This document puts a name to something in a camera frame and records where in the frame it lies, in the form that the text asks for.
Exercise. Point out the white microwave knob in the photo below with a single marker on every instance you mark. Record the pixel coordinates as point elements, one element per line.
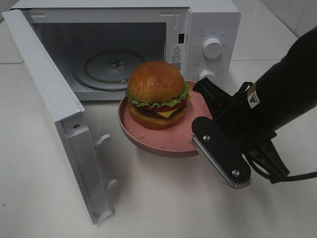
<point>209,75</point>
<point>212,47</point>

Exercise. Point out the upper white microwave knob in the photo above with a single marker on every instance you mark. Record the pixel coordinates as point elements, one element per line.
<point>212,47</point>

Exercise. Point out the white microwave oven body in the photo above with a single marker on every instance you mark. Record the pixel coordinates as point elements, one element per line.
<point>73,29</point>

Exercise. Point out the pink round plate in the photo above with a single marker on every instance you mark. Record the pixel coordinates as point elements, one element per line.
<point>174,141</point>

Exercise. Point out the white warning label sticker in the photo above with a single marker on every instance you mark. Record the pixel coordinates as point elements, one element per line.
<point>176,53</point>

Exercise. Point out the white microwave door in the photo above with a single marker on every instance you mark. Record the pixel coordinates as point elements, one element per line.
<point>67,114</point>

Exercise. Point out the toy hamburger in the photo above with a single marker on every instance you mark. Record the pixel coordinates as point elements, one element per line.
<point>157,94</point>

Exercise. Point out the glass microwave turntable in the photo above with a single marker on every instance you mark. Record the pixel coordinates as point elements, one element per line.
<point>108,70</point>

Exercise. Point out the lower white microwave knob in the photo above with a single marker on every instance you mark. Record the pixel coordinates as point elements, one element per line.
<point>209,75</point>

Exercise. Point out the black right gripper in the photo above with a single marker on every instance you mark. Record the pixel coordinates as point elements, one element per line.
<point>237,131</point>

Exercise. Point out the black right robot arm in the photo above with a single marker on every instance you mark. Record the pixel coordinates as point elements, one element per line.
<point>289,88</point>

